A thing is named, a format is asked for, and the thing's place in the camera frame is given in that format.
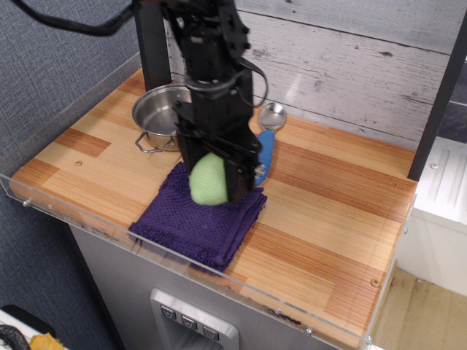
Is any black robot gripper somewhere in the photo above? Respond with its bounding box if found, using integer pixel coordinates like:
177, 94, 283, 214
174, 78, 261, 203

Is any green toy lime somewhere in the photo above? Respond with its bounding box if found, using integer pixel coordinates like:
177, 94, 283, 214
189, 153, 228, 206

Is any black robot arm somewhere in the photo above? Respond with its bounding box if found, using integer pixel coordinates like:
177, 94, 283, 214
159, 1, 262, 203

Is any purple folded towel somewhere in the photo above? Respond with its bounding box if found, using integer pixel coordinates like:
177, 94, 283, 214
128, 162, 267, 272

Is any stainless steel pot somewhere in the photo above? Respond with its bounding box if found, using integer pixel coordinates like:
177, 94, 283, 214
132, 84, 191, 154

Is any clear acrylic table guard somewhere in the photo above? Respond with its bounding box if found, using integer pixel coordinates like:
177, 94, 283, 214
7, 57, 416, 349

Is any grey toy fridge cabinet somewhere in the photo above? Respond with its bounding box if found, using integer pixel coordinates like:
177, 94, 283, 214
72, 227, 329, 349

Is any silver dispenser button panel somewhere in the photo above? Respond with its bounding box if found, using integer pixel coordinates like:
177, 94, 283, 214
150, 288, 240, 349

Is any white toy appliance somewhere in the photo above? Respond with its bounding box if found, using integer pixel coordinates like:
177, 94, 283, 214
395, 137, 466, 295

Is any yellow object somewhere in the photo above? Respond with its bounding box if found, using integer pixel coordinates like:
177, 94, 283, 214
29, 333, 66, 350

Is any blue handled metal spoon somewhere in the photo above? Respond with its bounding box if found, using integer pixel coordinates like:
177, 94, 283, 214
255, 102, 286, 187

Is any black left vertical post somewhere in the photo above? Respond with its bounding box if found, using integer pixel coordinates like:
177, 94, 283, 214
135, 1, 171, 91

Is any black vertical post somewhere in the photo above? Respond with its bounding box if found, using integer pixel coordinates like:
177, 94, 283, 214
407, 13, 466, 181
135, 1, 171, 91

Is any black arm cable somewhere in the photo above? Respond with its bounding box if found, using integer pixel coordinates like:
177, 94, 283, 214
10, 0, 269, 109

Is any black right vertical post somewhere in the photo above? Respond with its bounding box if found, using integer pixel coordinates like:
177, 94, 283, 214
407, 13, 466, 181

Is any black braided cable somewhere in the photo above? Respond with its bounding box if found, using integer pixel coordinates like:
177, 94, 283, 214
0, 325, 30, 350

